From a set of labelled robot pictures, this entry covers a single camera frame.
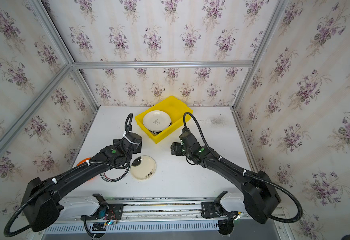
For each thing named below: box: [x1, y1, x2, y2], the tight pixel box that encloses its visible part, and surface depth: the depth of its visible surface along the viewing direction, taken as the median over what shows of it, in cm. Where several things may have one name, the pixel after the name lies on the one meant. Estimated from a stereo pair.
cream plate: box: [130, 155, 157, 180], surface depth 88 cm
